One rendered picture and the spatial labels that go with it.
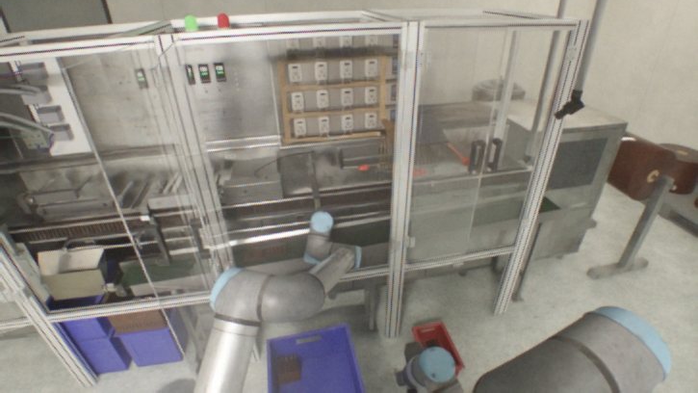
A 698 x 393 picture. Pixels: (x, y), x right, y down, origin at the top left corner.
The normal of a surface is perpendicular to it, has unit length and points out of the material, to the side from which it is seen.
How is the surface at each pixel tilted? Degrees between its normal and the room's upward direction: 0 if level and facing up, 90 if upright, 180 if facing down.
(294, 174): 90
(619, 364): 25
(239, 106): 90
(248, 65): 90
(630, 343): 15
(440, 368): 19
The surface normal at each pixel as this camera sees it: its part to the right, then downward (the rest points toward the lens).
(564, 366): -0.32, -0.82
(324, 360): -0.02, -0.87
